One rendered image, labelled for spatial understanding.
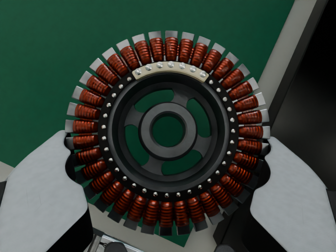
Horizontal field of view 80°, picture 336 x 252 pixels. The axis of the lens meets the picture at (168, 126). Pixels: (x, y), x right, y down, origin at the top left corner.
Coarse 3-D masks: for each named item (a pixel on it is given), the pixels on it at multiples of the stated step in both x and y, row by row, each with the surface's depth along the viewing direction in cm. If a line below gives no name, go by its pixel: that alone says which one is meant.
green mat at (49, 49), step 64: (0, 0) 20; (64, 0) 20; (128, 0) 20; (192, 0) 20; (256, 0) 20; (0, 64) 19; (64, 64) 19; (256, 64) 20; (0, 128) 19; (64, 128) 19; (128, 128) 19
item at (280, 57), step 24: (312, 0) 20; (288, 24) 20; (288, 48) 20; (264, 72) 20; (264, 96) 20; (0, 168) 19; (96, 216) 19; (144, 240) 19; (168, 240) 19; (192, 240) 19
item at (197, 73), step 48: (144, 48) 11; (192, 48) 11; (96, 96) 11; (192, 96) 13; (240, 96) 11; (96, 144) 11; (144, 144) 12; (192, 144) 12; (240, 144) 11; (96, 192) 10; (144, 192) 10; (192, 192) 11; (240, 192) 10
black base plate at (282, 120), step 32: (320, 0) 19; (320, 32) 18; (288, 64) 20; (320, 64) 18; (288, 96) 18; (320, 96) 18; (288, 128) 18; (320, 128) 18; (320, 160) 17; (224, 224) 18
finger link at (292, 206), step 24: (264, 168) 10; (288, 168) 9; (264, 192) 8; (288, 192) 8; (312, 192) 8; (264, 216) 7; (288, 216) 7; (312, 216) 7; (264, 240) 6; (288, 240) 6; (312, 240) 6
